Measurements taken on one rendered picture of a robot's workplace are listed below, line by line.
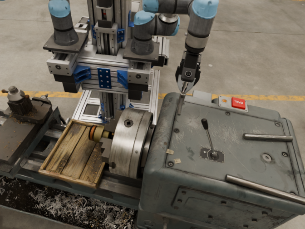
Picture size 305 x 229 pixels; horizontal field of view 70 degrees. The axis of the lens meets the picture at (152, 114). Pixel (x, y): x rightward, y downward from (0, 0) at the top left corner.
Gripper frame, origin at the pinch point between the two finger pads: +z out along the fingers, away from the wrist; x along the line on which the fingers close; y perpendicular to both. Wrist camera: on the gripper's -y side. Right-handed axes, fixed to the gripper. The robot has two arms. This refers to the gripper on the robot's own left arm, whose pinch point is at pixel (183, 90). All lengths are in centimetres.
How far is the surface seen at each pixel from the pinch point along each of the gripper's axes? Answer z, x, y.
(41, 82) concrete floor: 135, 175, 117
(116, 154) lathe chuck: 18.6, 20.6, -25.1
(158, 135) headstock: 11.4, 6.0, -16.7
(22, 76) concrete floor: 135, 204, 120
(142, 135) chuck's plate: 12.6, 12.1, -17.5
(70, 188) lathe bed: 64, 49, -27
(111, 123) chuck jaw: 20.7, 28.6, -9.1
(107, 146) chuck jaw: 24.2, 26.9, -19.5
